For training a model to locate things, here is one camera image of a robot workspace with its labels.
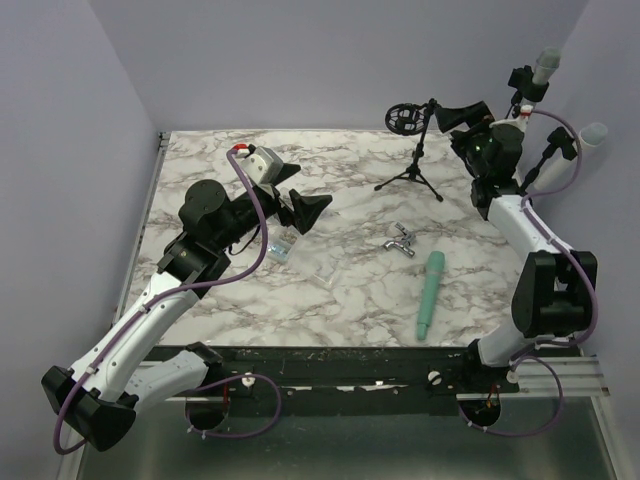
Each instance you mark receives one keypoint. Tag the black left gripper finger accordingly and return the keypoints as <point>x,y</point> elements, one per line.
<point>307,209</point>
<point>281,172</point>

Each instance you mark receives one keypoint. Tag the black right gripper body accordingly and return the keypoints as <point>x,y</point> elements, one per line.
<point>471,144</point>

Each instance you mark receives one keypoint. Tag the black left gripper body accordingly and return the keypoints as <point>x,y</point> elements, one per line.
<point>271,206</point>

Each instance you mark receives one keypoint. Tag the black round-base microphone stand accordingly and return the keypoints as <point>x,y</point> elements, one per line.
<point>522,82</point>

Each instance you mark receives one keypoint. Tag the silver grey microphone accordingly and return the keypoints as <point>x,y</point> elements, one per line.
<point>546,66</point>

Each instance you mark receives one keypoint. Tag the mint green microphone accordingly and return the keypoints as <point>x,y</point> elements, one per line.
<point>434,269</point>

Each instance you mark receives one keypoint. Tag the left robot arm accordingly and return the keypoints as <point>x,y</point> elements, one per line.
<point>99,396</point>

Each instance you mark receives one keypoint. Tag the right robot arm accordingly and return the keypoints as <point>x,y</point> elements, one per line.
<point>555,302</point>

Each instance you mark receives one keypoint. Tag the white microphone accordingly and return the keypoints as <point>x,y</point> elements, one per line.
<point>590,137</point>

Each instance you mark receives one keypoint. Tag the clear plastic screw box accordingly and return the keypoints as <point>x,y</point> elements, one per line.
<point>315,258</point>

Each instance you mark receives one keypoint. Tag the chrome water tap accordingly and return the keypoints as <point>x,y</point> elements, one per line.
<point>404,243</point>

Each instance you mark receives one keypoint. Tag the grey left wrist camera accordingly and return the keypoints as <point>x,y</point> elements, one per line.
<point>260,164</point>

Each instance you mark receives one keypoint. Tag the black front mounting rail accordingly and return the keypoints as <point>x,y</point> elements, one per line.
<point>256,382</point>

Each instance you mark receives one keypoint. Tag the aluminium frame profile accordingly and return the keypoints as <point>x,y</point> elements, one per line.
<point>578,376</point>

